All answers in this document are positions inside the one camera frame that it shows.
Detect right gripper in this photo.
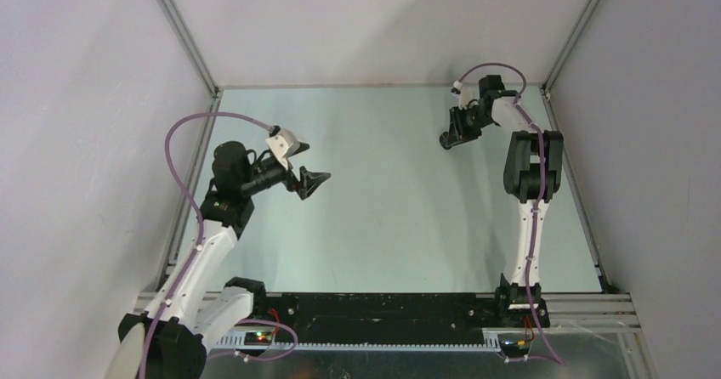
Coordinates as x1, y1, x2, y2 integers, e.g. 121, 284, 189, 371
446, 105, 495, 147

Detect black earbud charging case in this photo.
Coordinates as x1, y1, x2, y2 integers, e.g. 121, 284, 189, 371
439, 132, 454, 150

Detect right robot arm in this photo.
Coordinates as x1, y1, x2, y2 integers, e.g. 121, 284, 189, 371
439, 75, 564, 326

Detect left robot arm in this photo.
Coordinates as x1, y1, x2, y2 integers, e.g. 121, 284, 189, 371
106, 135, 331, 378

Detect left controller board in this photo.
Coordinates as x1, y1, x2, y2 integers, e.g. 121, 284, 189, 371
243, 331, 275, 348

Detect controller board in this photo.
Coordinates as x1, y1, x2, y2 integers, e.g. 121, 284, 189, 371
243, 331, 275, 348
498, 339, 532, 362

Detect right controller board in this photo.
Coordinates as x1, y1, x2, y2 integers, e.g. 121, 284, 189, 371
498, 339, 532, 362

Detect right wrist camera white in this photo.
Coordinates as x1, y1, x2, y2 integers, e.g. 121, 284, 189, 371
451, 81, 478, 110

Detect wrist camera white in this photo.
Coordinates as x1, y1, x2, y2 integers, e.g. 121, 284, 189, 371
451, 81, 478, 110
265, 127, 299, 170

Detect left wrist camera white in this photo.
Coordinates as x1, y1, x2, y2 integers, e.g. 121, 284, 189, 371
265, 127, 299, 170

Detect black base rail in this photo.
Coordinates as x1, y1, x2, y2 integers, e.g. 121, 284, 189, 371
253, 293, 550, 347

